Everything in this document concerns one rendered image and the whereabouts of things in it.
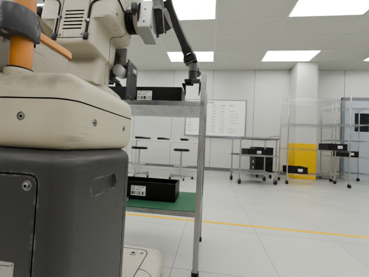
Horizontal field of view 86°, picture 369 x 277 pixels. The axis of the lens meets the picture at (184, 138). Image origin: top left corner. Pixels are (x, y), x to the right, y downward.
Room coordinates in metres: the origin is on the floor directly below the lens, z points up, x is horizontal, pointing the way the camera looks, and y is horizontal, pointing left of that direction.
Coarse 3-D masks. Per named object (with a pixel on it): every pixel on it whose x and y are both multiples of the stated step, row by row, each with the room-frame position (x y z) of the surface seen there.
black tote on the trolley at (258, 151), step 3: (243, 150) 4.22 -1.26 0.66; (246, 150) 4.09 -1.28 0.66; (249, 150) 4.03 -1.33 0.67; (252, 150) 4.04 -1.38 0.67; (255, 150) 4.05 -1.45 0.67; (258, 150) 4.06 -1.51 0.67; (261, 150) 4.07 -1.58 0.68; (264, 150) 4.07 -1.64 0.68; (243, 153) 4.21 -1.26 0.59; (246, 153) 4.08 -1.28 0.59; (249, 153) 4.03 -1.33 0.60; (252, 153) 4.04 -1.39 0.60; (255, 153) 4.05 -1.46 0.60; (258, 153) 4.06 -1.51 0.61; (261, 153) 4.07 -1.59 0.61; (264, 153) 4.07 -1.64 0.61
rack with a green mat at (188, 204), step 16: (144, 112) 1.39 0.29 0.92; (160, 112) 1.35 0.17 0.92; (176, 112) 1.32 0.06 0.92; (192, 112) 1.29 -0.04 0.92; (192, 192) 1.52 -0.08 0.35; (128, 208) 1.13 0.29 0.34; (144, 208) 1.11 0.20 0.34; (160, 208) 1.11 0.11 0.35; (176, 208) 1.12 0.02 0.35; (192, 208) 1.14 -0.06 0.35; (192, 272) 1.08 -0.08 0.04
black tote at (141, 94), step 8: (112, 88) 1.28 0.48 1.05; (120, 88) 1.27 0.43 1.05; (136, 88) 1.26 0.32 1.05; (144, 88) 1.25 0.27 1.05; (152, 88) 1.24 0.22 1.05; (160, 88) 1.24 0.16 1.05; (168, 88) 1.23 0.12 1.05; (176, 88) 1.22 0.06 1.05; (120, 96) 1.27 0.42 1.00; (136, 96) 1.26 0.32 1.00; (144, 96) 1.25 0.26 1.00; (152, 96) 1.24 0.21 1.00; (160, 96) 1.23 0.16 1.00; (168, 96) 1.23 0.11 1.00; (176, 96) 1.22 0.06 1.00; (184, 96) 1.36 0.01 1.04
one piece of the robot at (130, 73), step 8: (120, 48) 0.83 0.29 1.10; (120, 56) 0.83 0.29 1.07; (120, 64) 0.83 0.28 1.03; (128, 64) 0.81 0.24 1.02; (120, 72) 0.78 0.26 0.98; (128, 72) 0.81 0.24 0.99; (136, 72) 0.88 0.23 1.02; (112, 80) 0.82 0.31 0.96; (128, 80) 0.82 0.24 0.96; (136, 80) 0.90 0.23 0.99; (128, 88) 0.82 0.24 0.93; (128, 96) 0.82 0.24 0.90
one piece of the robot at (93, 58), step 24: (48, 0) 0.68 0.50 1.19; (72, 0) 0.67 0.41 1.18; (96, 0) 0.66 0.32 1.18; (120, 0) 0.69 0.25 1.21; (48, 24) 0.70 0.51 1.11; (72, 24) 0.66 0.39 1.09; (96, 24) 0.66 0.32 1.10; (120, 24) 0.70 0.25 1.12; (72, 48) 0.67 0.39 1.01; (96, 48) 0.67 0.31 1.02; (72, 72) 0.71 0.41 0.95; (96, 72) 0.70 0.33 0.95
